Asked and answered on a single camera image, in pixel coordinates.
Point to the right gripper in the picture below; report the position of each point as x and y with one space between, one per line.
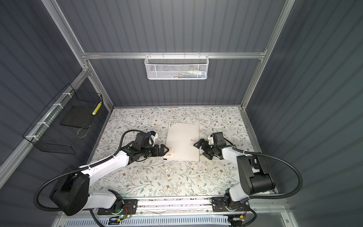
202 142

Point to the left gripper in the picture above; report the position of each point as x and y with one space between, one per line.
162 153

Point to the black clip folder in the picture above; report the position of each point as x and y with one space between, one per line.
180 140

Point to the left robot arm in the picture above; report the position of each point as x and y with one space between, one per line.
72 193

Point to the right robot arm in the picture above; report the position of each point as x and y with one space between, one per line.
254 176

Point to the floral table mat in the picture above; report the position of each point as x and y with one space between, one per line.
156 177

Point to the pens in white basket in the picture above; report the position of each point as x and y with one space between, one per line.
195 74

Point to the yellow marker pen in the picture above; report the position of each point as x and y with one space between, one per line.
96 109

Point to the black pad in basket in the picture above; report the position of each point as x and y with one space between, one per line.
78 117

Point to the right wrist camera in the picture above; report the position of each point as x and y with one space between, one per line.
211 140

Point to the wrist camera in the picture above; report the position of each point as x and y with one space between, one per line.
153 135
211 140

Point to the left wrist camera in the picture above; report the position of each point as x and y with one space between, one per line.
153 135

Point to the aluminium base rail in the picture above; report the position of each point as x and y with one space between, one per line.
194 205

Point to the white wire mesh basket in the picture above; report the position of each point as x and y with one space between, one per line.
159 66

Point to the black wire basket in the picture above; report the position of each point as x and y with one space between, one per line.
64 127

